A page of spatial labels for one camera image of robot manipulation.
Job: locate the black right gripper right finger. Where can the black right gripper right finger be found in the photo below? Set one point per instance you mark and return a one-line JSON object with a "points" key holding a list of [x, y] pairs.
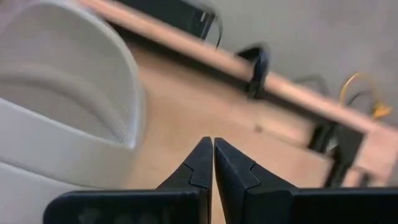
{"points": [[236, 186]]}

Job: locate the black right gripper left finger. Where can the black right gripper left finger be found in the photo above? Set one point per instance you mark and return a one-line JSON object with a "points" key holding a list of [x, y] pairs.
{"points": [[186, 193]]}

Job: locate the beige slide sandal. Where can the beige slide sandal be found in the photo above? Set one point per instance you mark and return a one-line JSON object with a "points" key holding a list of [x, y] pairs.
{"points": [[62, 77]]}

